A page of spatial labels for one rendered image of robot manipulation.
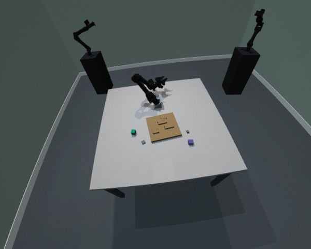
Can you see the tan puzzle board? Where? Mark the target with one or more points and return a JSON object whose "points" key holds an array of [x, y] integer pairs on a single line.
{"points": [[162, 127]]}

